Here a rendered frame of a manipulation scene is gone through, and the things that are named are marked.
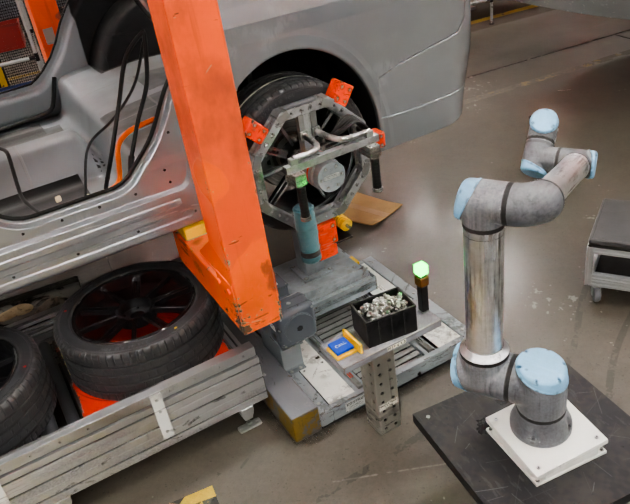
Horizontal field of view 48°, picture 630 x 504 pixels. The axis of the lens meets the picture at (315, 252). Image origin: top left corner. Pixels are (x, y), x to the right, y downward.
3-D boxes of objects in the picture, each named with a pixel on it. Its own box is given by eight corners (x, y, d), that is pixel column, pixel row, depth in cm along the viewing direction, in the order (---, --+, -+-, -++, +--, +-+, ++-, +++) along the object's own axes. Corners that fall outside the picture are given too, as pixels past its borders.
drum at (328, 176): (323, 170, 306) (318, 140, 298) (349, 187, 290) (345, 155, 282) (294, 181, 301) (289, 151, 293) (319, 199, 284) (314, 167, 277)
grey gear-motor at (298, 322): (282, 317, 339) (269, 255, 320) (326, 363, 306) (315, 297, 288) (248, 332, 332) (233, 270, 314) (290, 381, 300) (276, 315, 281)
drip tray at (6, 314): (80, 279, 410) (78, 274, 408) (91, 315, 376) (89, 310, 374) (-12, 310, 395) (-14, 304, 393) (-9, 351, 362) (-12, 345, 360)
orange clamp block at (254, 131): (261, 124, 283) (244, 114, 277) (270, 130, 277) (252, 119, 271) (252, 140, 284) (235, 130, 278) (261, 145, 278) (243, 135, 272)
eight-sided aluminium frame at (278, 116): (366, 196, 324) (353, 81, 295) (374, 201, 319) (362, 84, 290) (261, 239, 304) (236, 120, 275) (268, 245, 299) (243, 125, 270)
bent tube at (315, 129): (348, 123, 295) (345, 99, 289) (373, 136, 280) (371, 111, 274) (311, 136, 289) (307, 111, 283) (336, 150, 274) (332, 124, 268)
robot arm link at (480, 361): (502, 411, 218) (505, 198, 177) (448, 397, 226) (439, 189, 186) (516, 379, 228) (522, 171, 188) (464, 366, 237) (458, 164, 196)
